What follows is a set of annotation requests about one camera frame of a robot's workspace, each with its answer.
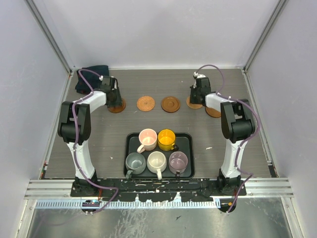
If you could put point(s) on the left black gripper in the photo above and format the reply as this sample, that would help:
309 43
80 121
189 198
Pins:
118 101

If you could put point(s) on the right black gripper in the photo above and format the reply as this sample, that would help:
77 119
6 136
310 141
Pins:
192 89

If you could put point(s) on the woven cork coaster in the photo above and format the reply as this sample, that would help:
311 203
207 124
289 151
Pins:
145 103
192 106

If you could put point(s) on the brown wooden coaster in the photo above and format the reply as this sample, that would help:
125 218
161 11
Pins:
212 112
118 109
170 104

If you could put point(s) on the yellow glass mug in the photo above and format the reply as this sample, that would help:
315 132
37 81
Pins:
167 140

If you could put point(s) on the purple ceramic mug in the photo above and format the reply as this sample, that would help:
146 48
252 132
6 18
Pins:
177 163

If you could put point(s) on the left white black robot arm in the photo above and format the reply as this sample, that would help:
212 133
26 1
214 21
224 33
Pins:
74 125

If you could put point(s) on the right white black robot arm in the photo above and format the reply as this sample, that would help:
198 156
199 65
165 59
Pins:
237 125

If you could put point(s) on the dark blue folded cloth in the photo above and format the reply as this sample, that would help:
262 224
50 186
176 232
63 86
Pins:
88 78

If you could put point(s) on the black plastic tray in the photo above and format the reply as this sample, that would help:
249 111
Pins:
183 141

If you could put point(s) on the pink ceramic mug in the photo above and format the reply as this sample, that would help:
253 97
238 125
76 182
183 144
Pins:
148 140

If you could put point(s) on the cream ceramic mug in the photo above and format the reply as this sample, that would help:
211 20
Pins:
157 163

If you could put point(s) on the grey ceramic mug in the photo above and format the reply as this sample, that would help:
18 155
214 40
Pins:
135 164

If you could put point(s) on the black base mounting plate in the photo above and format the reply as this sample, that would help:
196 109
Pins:
194 189

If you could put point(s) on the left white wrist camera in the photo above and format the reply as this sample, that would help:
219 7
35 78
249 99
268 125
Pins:
108 82

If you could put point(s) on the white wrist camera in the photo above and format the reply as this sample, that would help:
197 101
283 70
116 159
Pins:
198 79
108 82

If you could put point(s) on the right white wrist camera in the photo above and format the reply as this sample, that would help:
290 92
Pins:
198 79

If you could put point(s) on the grey slotted cable duct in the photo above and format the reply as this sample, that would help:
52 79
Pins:
86 204

